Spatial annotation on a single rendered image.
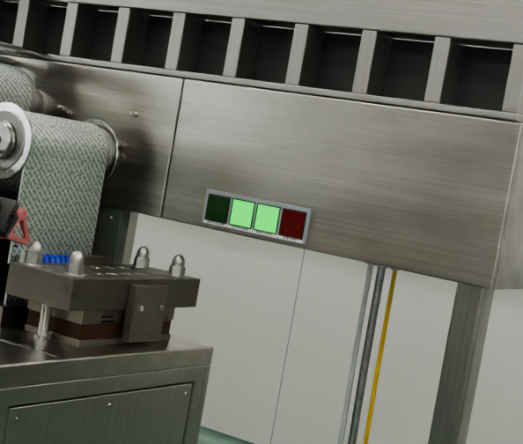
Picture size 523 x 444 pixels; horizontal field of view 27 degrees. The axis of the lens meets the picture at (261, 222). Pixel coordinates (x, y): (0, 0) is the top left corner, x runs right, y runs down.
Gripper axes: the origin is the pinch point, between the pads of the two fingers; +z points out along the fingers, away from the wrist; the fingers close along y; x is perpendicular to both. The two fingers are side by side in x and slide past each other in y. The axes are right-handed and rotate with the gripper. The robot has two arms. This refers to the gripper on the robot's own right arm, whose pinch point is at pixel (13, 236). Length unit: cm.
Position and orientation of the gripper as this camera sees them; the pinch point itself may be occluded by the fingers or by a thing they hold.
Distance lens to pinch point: 217.2
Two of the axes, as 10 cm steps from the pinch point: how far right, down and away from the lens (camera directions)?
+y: 8.5, 1.7, -5.1
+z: 3.5, 5.5, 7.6
